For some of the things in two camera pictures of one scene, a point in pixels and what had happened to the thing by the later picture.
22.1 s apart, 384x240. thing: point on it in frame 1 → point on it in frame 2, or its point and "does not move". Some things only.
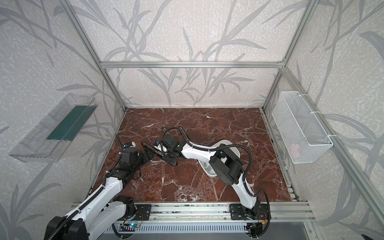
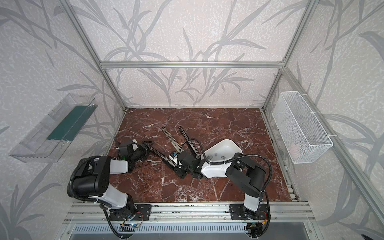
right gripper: x=169 y=152 → x=179 y=163
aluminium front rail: x=208 y=211 does not move
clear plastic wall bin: x=54 y=136 does not move
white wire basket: x=304 y=140 does not move
